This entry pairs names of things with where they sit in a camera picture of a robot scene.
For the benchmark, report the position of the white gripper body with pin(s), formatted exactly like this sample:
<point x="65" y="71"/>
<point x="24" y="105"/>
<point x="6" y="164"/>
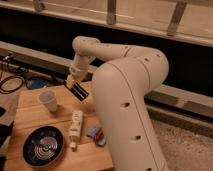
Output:
<point x="78" y="70"/>

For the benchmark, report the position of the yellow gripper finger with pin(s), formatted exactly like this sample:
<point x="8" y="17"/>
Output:
<point x="70" y="81"/>

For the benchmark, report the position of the black striped eraser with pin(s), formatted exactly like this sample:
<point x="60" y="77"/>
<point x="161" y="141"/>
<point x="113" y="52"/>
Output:
<point x="78" y="91"/>

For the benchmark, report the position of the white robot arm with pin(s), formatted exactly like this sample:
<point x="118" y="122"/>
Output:
<point x="118" y="88"/>

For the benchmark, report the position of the white glue bottle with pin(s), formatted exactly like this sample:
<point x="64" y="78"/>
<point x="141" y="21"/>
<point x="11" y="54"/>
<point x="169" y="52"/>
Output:
<point x="75" y="129"/>

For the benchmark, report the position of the wooden board table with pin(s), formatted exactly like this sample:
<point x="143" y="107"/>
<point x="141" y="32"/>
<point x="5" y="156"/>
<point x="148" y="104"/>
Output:
<point x="31" y="114"/>

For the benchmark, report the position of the red toy car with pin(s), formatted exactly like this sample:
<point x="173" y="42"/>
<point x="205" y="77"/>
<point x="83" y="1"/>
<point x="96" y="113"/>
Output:
<point x="99" y="134"/>

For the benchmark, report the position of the black spiral-pattern bowl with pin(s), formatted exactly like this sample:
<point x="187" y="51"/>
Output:
<point x="43" y="146"/>

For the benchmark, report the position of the black object at left edge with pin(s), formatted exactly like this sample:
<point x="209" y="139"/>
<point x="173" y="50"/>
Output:
<point x="6" y="125"/>

